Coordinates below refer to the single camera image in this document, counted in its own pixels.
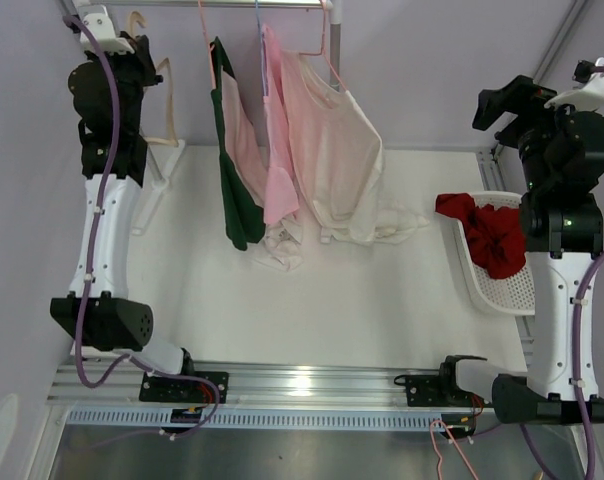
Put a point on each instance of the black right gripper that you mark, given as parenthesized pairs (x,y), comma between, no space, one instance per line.
(494,103)

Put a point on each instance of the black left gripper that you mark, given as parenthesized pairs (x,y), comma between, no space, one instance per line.
(141,59)

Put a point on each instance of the beige wooden hanger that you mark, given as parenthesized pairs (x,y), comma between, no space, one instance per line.
(135,18)

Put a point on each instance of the red t shirt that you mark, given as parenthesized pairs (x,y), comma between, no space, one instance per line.
(493,235)

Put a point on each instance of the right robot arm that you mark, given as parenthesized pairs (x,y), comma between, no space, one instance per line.
(561,147)

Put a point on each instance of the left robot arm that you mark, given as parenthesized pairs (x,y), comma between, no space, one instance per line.
(97,312)

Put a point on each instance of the pink hanger left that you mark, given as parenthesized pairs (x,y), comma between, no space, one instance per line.
(207,43)

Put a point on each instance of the pink hanger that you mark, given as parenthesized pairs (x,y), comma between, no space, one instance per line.
(317,73)
(207,43)

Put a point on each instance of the green and white t shirt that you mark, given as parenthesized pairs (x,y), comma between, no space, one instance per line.
(243,175)

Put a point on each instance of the pink t shirt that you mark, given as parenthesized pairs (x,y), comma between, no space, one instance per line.
(281,197)

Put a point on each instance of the pink hanger right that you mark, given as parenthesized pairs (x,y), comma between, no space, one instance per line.
(317,73)

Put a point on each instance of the metal clothes rack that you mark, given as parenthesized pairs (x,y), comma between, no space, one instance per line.
(162,163)

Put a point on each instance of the white perforated basket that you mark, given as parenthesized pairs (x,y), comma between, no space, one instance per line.
(512,296)

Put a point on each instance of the aluminium frame post right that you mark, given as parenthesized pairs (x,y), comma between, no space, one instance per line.
(560,40)

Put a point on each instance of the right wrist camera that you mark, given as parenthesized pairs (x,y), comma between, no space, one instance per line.
(589,95)

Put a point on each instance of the aluminium mounting rail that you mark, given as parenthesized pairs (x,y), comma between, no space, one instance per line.
(253,396)

